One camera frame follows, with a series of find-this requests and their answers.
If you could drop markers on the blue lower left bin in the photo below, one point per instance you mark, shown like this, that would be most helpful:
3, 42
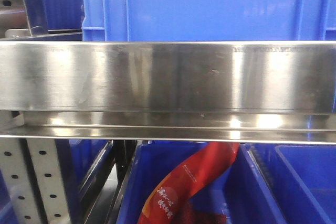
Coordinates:
86, 154

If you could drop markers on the blue bin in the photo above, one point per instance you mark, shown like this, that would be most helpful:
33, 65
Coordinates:
301, 179
86, 154
240, 193

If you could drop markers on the blue lower middle bin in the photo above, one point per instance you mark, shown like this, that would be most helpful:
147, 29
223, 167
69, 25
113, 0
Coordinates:
240, 193

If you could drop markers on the blue lower right bin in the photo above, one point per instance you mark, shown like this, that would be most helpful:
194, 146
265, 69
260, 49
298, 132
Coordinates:
301, 179

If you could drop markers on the red snack bag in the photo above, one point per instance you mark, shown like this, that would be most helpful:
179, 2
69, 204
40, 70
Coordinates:
186, 180

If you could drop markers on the large blue upper crate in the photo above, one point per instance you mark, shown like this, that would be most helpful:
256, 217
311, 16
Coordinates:
205, 20

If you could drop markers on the blue upper left crate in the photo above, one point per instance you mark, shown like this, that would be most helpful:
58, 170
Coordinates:
64, 14

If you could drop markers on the stainless steel shelf rail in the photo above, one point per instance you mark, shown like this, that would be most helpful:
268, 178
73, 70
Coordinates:
227, 91

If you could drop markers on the perforated steel shelf post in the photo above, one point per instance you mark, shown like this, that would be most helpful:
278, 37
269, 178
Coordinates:
32, 175

